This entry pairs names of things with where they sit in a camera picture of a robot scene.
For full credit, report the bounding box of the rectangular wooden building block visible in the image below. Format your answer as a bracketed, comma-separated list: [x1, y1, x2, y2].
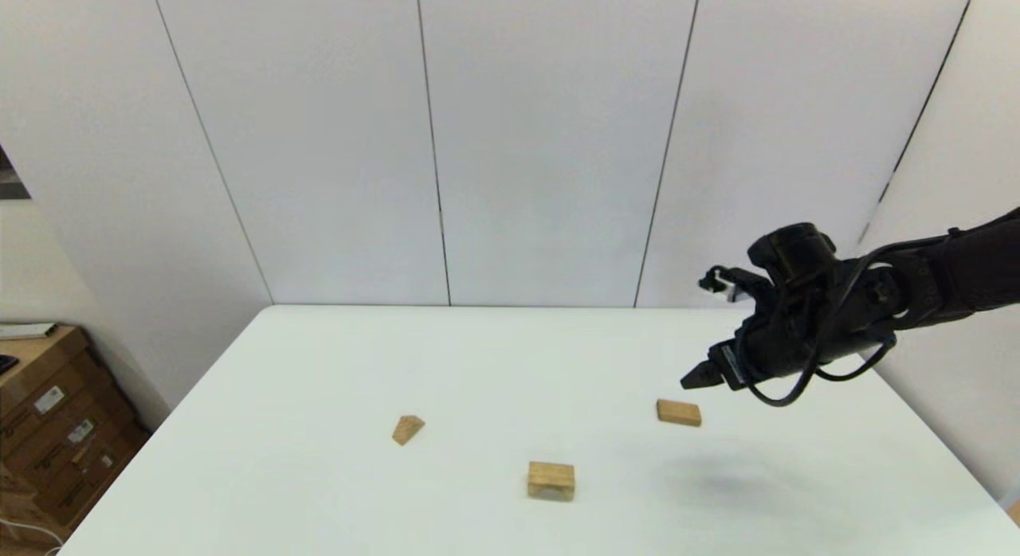
[656, 399, 703, 428]

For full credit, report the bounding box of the arched wooden building block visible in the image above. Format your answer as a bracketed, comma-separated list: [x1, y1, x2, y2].
[528, 460, 576, 503]

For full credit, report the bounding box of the brown cardboard box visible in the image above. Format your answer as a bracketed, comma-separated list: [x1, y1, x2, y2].
[0, 327, 104, 429]
[0, 381, 132, 481]
[24, 425, 154, 533]

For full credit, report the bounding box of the flat cardboard sheet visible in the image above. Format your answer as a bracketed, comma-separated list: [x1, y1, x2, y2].
[0, 460, 57, 553]

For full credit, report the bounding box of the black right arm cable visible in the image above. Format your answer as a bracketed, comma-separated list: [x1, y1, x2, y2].
[737, 229, 969, 407]

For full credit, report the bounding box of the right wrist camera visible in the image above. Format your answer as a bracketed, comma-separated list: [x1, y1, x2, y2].
[698, 264, 770, 303]

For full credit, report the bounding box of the thin white cable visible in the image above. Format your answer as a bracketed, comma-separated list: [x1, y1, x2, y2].
[0, 518, 63, 556]

